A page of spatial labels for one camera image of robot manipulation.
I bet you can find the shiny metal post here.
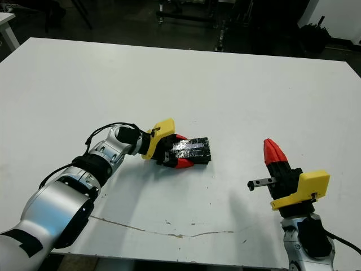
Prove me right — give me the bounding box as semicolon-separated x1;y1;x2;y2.
215;27;227;52

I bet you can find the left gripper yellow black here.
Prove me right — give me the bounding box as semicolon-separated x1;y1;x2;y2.
140;117;195;169

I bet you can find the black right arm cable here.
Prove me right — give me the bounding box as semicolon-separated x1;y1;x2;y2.
324;231;361;252

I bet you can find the white side desk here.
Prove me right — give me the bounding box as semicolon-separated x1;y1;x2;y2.
0;12;20;62

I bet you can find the black slanted stand leg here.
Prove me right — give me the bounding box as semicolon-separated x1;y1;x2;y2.
70;0;93;30

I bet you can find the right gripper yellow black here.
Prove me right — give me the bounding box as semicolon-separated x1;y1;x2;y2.
247;138;331;218

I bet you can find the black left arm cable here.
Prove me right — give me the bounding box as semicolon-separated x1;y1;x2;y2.
38;121;142;190

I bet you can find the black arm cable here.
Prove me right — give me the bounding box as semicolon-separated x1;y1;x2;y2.
324;231;361;252
38;121;142;190

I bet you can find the black wheeled frame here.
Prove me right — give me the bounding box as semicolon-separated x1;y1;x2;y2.
156;0;226;29

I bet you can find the shiny black box lid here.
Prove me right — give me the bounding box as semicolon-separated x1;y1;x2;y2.
168;137;212;165

